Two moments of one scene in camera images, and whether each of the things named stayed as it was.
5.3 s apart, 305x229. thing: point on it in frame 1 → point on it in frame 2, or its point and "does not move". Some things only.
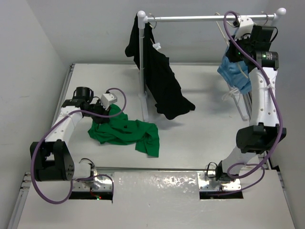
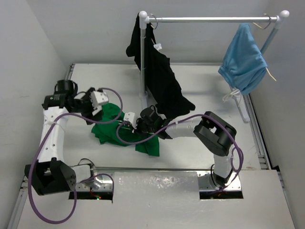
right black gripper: (233, 57) → (138, 122)
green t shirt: (120, 130) does not move
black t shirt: (159, 79) does not move
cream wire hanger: (216, 15) → (124, 128)
